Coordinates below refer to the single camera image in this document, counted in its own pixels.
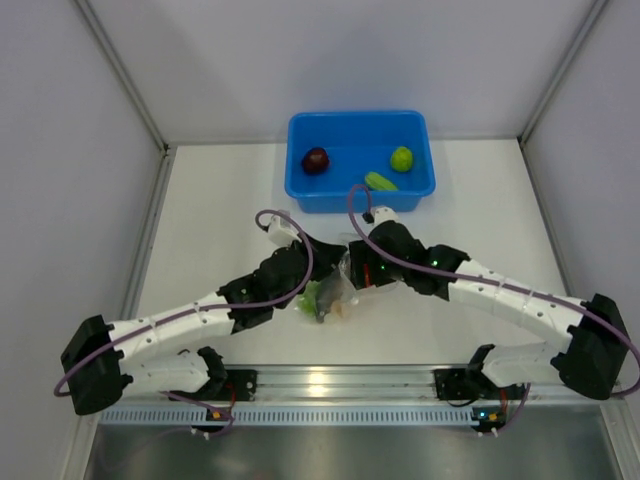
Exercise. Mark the blue plastic bin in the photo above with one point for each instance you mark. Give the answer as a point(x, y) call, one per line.
point(358, 142)

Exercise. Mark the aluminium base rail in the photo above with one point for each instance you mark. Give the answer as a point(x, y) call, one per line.
point(431, 383)

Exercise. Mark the white slotted cable duct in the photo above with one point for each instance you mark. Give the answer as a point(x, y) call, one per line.
point(183, 415)

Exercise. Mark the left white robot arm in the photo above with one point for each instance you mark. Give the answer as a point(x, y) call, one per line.
point(105, 362)

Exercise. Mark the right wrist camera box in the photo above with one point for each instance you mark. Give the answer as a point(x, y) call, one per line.
point(379, 215)

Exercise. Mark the dark purple fake plum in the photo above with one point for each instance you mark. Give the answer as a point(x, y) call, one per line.
point(315, 161)

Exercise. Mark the clear zip top bag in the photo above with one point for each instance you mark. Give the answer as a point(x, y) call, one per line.
point(344, 267)

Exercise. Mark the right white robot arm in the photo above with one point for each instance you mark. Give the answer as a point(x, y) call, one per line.
point(582, 343)

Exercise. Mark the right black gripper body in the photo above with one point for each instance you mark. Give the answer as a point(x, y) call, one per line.
point(380, 273)

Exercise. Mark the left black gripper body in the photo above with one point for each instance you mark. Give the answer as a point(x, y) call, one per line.
point(320, 266)

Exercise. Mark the light green fake lime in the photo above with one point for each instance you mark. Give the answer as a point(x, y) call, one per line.
point(402, 159)

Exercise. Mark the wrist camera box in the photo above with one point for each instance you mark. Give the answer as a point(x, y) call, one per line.
point(379, 215)
point(279, 229)

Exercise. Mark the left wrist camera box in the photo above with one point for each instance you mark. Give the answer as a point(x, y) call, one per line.
point(279, 229)

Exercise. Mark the fake garlic bulb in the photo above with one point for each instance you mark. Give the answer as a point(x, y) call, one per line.
point(342, 310)

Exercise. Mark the green fake lettuce leaf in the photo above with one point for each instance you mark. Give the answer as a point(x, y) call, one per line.
point(306, 301)

